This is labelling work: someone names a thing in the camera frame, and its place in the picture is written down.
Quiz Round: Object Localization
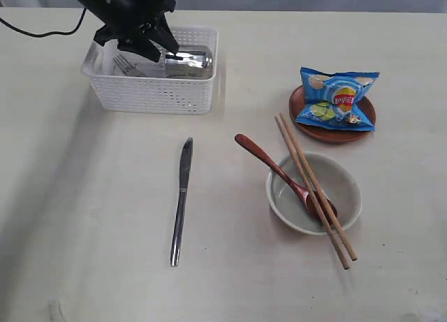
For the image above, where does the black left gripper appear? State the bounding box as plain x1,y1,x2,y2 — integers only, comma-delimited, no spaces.
94,0,179,62

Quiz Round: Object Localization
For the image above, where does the silver table knife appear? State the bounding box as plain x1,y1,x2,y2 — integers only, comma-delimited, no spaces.
170,138,193,267

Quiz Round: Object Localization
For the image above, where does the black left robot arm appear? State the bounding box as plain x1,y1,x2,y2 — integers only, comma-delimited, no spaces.
77,0,179,63

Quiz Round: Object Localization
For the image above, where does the pale green ceramic bowl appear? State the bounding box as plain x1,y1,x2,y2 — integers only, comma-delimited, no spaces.
266,151,362,236

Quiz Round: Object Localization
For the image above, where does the red-brown wooden spoon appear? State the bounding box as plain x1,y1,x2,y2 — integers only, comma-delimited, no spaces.
235,133,321,222

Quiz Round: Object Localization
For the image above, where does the wooden chopstick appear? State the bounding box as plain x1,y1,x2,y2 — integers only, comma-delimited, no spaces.
278,113,358,261
274,116,349,270

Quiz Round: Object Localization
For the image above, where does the silver metal fork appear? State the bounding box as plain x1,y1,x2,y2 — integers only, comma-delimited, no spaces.
113,54,146,78

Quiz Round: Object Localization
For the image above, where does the brown wooden plate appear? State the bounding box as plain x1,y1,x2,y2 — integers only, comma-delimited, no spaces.
288,85,370,144

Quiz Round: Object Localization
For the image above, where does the white perforated plastic basket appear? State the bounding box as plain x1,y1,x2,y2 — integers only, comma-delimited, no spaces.
82,26,219,115

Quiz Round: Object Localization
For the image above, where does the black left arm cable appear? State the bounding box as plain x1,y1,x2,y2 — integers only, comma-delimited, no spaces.
0,7,87,38

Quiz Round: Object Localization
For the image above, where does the blue chips bag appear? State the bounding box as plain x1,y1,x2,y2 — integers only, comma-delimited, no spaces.
295,67,379,131

